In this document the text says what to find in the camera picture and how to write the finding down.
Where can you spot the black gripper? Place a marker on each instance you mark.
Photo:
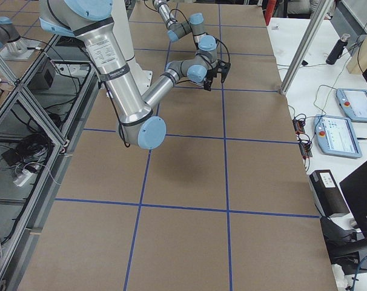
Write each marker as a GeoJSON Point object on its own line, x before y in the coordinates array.
{"type": "Point", "coordinates": [211, 76]}

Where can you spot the pink towel with grey back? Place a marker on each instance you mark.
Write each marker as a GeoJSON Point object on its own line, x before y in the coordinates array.
{"type": "Point", "coordinates": [191, 85]}

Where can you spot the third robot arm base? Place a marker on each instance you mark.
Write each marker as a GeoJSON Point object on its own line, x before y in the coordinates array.
{"type": "Point", "coordinates": [12, 46]}

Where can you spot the black water bottle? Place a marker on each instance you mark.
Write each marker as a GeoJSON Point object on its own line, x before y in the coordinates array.
{"type": "Point", "coordinates": [338, 48]}

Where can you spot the near teach pendant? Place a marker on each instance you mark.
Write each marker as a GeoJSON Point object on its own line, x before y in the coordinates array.
{"type": "Point", "coordinates": [336, 136]}

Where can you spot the teach pendant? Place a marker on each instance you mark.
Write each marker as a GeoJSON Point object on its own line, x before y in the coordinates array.
{"type": "Point", "coordinates": [336, 136]}
{"type": "Point", "coordinates": [353, 103]}

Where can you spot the far teach pendant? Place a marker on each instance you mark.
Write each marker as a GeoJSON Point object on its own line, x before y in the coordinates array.
{"type": "Point", "coordinates": [353, 103]}

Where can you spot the black box with label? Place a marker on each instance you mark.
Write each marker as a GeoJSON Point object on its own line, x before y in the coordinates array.
{"type": "Point", "coordinates": [327, 195]}

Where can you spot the black monitor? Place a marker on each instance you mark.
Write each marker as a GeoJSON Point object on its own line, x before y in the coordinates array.
{"type": "Point", "coordinates": [354, 189]}

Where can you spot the white power strip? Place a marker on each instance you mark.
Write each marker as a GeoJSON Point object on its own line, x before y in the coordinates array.
{"type": "Point", "coordinates": [22, 178]}

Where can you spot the aluminium frame post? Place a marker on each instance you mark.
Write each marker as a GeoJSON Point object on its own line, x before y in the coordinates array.
{"type": "Point", "coordinates": [309, 35]}

